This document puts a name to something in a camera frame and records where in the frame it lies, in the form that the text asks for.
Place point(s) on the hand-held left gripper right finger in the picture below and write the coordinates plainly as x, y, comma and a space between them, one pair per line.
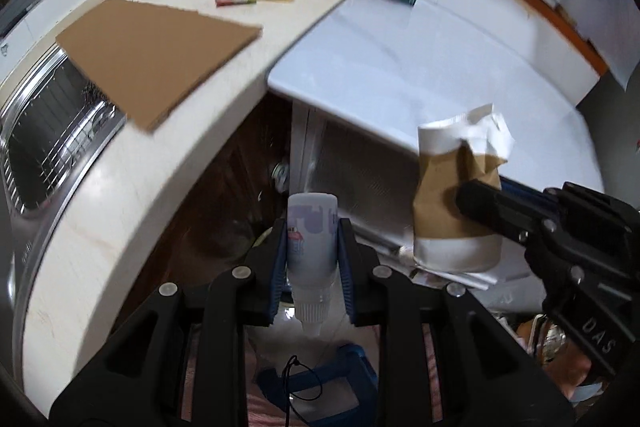
346, 272

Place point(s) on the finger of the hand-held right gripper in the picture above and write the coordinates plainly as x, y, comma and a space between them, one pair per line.
527, 193
492, 209

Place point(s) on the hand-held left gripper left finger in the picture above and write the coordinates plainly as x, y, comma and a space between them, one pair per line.
279, 267

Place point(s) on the small white plastic bottle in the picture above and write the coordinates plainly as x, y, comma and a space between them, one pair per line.
312, 232

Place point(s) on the crushed paper cup brown sleeve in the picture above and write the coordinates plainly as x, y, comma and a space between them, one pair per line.
440, 187

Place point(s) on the crumpled white plastic bag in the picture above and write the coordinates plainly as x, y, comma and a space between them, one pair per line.
281, 174

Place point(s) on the white cabinet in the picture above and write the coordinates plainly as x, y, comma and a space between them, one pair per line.
365, 177

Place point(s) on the blue plastic stool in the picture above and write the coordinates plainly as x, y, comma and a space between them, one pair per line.
357, 372

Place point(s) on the brown wooden cabinet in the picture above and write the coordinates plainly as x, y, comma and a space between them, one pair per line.
225, 177

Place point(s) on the person's right leg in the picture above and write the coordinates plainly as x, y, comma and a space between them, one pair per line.
431, 372

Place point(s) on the person's leg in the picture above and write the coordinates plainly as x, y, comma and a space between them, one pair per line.
195, 372
431, 372

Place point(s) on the person's left leg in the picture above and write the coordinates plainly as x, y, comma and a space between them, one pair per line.
195, 372

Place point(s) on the brown cardboard sheet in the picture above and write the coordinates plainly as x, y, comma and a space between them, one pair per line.
150, 52

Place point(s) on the stainless steel sink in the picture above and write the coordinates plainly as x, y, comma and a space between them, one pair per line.
30, 212

